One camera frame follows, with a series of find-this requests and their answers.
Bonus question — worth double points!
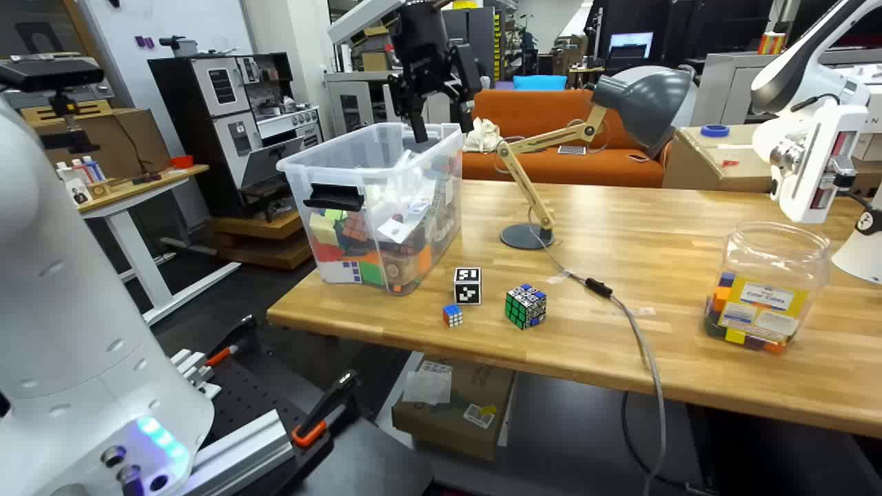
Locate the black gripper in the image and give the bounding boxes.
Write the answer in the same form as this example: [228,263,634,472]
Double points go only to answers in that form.
[390,4,461,144]

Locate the white cube with dark tag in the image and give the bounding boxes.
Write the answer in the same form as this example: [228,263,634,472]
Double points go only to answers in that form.
[375,216,413,249]

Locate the pale yellow green cube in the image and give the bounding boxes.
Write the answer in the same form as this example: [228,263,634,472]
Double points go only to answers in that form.
[307,206,354,249]

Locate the red orange cube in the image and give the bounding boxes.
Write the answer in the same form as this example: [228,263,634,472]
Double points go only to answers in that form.
[310,239,370,270]

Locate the black white tag cube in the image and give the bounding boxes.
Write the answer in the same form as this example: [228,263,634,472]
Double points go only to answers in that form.
[449,266,485,307]

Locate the blue green stickered Rubik's cube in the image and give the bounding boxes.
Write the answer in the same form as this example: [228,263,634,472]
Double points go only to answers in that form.
[503,282,551,333]

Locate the wooden desk lamp gray shade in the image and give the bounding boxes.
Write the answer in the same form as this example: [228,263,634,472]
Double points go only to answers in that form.
[467,63,697,253]

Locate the clear plastic storage bin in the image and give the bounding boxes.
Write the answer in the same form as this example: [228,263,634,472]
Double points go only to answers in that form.
[274,120,468,299]

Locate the white glass-door cabinet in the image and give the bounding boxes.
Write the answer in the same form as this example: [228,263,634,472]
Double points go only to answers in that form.
[322,70,394,137]

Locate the blue box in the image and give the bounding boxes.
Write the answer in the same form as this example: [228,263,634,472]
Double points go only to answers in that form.
[510,73,572,95]

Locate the orange sofa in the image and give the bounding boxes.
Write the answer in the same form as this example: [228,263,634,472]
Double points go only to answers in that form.
[461,85,674,191]

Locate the low wooden shelf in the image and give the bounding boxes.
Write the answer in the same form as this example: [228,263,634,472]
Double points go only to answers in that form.
[212,209,317,272]

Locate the lit blue computer screen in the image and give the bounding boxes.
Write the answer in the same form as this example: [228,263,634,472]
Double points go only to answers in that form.
[603,27,660,66]

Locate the black white equipment rack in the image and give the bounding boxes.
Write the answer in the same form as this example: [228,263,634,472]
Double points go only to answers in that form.
[147,51,326,222]

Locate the black orange clamp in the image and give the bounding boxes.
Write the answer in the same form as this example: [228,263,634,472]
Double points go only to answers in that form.
[289,369,365,452]
[200,312,263,373]

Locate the cardboard box with labels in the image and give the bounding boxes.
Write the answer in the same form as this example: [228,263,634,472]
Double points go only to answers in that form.
[392,352,519,463]

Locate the tan wooden box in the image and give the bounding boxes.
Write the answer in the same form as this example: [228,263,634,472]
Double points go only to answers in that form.
[661,122,780,193]

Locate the white-legged wooden side desk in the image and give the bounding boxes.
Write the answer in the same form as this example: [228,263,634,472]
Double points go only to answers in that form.
[77,162,242,326]

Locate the blue red labelled bottle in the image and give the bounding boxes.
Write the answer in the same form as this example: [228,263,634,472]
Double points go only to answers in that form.
[77,151,107,188]

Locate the orange cylinder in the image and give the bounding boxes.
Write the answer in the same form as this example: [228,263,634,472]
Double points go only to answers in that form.
[755,26,791,59]

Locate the aluminium extrusion bar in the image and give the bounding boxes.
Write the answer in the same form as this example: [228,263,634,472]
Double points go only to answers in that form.
[177,408,299,496]

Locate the clear jar of colored blocks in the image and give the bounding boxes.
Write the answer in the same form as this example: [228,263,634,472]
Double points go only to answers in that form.
[700,219,836,359]

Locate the white curved base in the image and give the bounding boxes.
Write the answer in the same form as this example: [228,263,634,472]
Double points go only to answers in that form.
[831,182,882,288]

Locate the braided lamp cable with switch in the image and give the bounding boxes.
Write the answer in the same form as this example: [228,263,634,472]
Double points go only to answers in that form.
[536,235,714,496]

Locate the silver extrusion bracket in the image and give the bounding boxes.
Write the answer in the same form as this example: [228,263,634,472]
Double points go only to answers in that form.
[165,344,226,406]

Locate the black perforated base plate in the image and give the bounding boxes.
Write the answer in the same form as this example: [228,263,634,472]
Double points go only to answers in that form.
[204,352,435,496]

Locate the black camera on stand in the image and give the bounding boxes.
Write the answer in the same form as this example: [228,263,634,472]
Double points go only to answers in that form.
[0,52,104,122]

